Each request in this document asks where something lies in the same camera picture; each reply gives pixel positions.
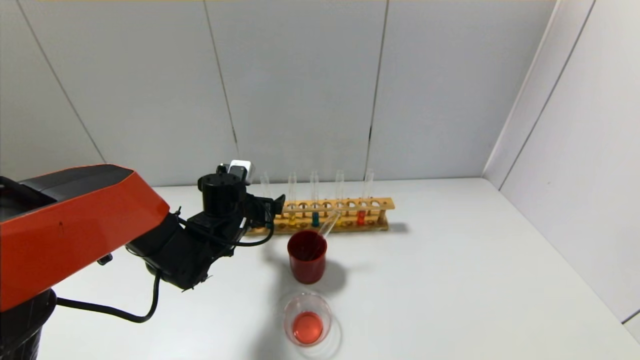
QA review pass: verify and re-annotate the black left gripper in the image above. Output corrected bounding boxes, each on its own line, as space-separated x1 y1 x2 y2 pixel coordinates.
245 193 286 228

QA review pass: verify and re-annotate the red pigment glass test tube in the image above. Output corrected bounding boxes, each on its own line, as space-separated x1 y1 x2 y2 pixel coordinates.
356 169 375 226
306 210 342 261

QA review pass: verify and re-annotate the yellow pigment glass test tube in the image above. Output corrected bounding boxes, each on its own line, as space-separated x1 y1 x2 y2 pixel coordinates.
334 170 345 227
288 172 298 229

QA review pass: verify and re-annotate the wooden test tube rack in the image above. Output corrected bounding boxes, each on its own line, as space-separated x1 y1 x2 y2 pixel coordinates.
247 197 396 236

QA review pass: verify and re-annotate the dark red plastic cup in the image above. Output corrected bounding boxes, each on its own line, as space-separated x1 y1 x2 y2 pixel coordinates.
287 229 328 285

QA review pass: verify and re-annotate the clear glass beaker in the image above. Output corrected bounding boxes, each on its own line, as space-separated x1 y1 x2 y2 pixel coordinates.
283 292 334 347

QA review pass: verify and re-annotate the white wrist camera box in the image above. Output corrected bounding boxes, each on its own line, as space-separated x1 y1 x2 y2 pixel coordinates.
227 160 256 183

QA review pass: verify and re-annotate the thick black cable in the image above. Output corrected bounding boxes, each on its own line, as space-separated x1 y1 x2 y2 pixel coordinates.
55 205 277 323

